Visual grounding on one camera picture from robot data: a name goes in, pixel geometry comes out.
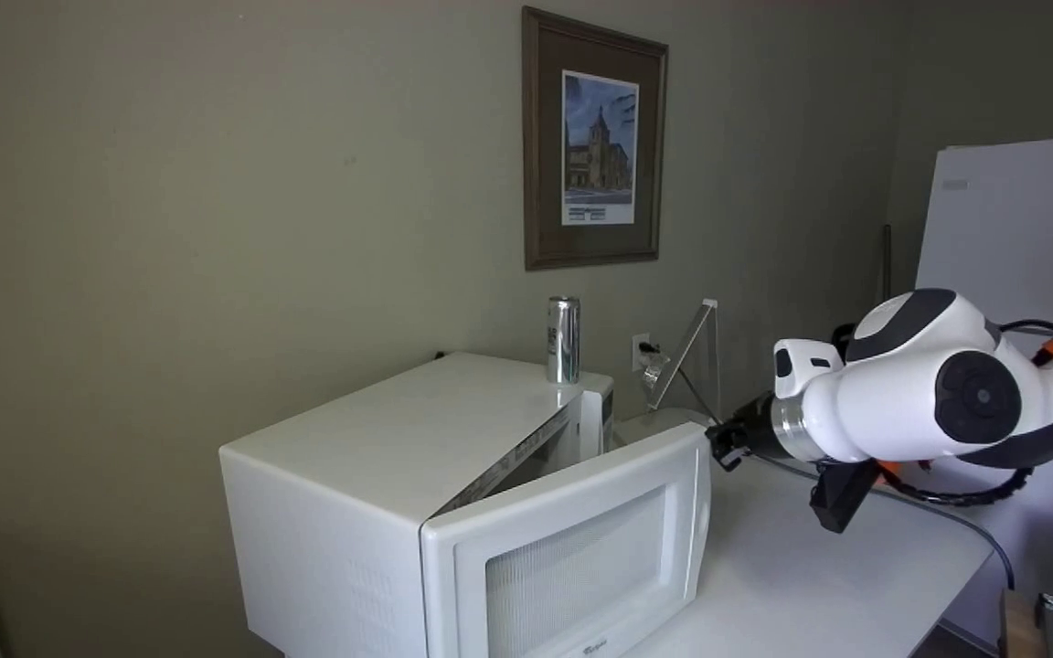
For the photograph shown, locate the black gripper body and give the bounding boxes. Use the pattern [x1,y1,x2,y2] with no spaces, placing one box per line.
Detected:
[728,394,789,465]

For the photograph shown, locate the white microwave door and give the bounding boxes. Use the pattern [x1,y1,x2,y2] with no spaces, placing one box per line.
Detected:
[417,416,717,658]

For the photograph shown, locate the white microwave body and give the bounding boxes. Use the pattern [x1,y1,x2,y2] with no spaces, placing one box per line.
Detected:
[215,352,619,658]

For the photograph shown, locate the tall silver can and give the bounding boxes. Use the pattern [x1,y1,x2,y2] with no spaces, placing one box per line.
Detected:
[543,292,583,389]

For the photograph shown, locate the brown framed picture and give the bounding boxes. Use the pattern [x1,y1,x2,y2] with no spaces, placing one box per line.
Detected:
[517,3,673,275]

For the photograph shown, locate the large white board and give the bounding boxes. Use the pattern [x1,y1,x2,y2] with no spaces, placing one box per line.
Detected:
[911,132,1053,616]

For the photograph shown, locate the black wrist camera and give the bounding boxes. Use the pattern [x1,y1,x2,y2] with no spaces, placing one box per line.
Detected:
[806,456,884,538]

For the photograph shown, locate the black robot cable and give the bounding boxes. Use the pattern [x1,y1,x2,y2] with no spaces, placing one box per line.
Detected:
[873,121,1053,512]

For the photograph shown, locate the black power cable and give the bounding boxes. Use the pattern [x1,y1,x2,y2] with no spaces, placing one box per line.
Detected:
[876,479,1021,598]

